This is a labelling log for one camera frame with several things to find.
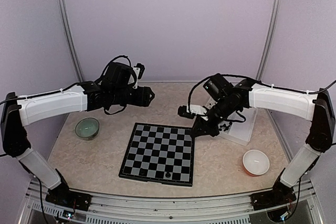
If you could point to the aluminium front rail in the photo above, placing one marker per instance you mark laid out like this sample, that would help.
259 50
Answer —
109 208

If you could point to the white plastic piece tray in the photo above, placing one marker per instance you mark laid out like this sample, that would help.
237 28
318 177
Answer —
240 133

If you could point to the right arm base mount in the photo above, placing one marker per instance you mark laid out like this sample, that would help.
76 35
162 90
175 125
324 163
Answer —
269 199

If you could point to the green glass bowl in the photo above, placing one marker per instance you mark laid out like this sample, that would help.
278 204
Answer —
87 129

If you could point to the black chess pieces pile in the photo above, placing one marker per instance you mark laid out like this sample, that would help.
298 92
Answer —
225 126

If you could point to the black chess piece king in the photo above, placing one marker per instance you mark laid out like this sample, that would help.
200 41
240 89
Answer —
168 174

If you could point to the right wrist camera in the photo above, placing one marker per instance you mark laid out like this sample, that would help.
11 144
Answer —
191 111

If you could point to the white orange bowl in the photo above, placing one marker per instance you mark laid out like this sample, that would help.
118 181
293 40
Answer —
255 163

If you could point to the left aluminium frame post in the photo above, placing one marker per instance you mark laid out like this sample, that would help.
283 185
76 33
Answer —
70 41

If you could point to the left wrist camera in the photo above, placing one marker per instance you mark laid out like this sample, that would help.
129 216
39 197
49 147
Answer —
139 71

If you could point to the black grey chessboard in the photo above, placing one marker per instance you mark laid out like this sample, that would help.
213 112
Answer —
159 149

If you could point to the right aluminium frame post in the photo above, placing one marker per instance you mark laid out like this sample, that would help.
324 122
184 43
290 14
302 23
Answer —
269 38

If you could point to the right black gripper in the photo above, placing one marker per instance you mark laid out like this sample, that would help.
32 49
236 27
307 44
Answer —
207 127

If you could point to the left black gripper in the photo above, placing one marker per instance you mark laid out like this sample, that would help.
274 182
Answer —
142 99

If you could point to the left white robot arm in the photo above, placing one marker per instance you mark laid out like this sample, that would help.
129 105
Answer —
117 85

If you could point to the aluminium frame post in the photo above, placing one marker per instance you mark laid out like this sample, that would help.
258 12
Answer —
269 38
70 41

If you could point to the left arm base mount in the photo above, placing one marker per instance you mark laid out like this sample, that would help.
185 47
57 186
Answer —
69 199

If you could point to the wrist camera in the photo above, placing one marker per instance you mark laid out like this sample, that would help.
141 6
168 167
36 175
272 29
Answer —
191 111
139 71

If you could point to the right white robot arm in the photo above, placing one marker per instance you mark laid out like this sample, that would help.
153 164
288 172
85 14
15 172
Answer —
313 106

